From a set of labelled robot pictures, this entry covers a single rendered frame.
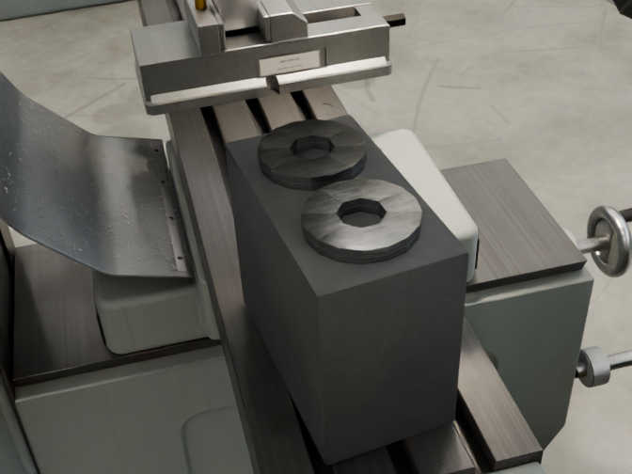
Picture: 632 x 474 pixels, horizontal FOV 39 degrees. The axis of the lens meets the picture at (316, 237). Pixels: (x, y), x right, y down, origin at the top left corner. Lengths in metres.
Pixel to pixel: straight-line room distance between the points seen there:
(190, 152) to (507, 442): 0.56
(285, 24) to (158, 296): 0.40
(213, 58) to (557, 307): 0.58
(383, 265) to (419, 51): 2.86
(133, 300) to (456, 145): 1.93
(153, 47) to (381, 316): 0.69
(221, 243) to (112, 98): 2.35
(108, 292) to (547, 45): 2.68
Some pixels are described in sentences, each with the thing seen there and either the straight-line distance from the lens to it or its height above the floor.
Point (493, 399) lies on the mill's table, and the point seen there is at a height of 0.94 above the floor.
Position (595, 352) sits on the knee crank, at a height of 0.55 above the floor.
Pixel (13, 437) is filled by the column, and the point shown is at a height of 0.67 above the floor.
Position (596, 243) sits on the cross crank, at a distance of 1.46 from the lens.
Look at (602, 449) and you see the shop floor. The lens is 2.02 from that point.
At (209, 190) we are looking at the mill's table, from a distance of 1.05.
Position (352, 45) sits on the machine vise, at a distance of 1.25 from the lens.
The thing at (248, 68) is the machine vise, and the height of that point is 0.98.
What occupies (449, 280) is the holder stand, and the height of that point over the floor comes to 1.10.
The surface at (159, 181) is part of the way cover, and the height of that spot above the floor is 0.87.
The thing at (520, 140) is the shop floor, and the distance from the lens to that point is 2.93.
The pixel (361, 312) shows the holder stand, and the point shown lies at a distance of 0.63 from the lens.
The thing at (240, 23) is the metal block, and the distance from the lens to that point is 1.22.
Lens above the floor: 1.53
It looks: 38 degrees down
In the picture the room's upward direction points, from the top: 3 degrees counter-clockwise
